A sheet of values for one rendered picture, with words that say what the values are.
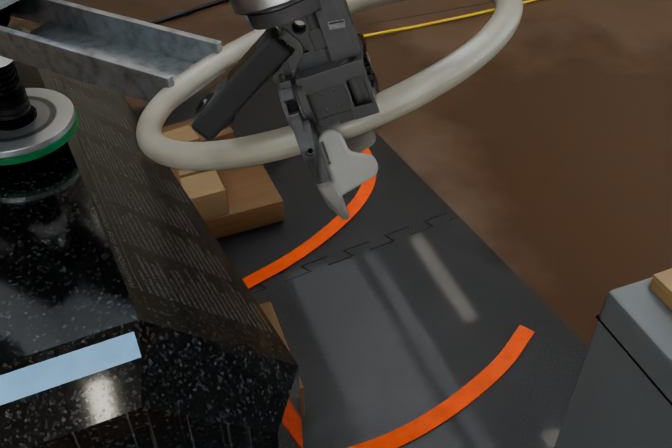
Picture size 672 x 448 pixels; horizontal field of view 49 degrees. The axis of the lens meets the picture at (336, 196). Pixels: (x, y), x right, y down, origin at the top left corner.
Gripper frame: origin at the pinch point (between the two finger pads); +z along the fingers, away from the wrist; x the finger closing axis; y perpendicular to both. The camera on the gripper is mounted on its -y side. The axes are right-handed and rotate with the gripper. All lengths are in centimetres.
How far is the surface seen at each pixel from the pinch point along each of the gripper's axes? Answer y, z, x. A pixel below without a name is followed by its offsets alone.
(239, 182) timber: -59, 64, 152
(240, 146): -7.0, -8.0, 0.1
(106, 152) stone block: -54, 11, 68
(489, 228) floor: 16, 102, 144
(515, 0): 23.2, -8.3, 16.7
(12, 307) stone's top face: -55, 13, 20
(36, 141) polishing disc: -57, 0, 52
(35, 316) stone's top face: -51, 15, 19
